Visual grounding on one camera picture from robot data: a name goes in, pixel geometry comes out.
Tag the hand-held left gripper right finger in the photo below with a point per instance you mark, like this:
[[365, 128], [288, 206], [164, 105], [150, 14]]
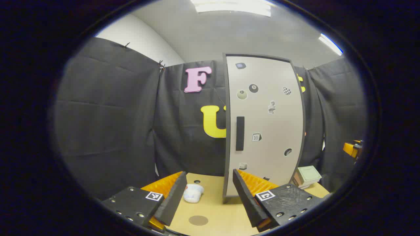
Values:
[[247, 203]]

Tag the black cloth clip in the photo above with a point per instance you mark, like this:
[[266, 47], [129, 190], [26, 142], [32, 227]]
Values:
[[160, 65], [126, 45]]

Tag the pale green box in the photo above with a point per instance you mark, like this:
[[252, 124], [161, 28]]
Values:
[[308, 175]]

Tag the narrow ceiling light panel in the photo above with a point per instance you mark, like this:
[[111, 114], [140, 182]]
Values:
[[330, 44]]

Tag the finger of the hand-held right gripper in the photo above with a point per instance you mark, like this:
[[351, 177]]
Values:
[[351, 149]]

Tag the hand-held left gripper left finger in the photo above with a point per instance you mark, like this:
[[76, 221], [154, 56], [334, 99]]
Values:
[[172, 203]]

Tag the grey cabinet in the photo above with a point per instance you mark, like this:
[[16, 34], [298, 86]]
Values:
[[224, 147]]

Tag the round brown coaster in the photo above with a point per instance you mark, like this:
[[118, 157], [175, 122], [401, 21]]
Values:
[[198, 220]]

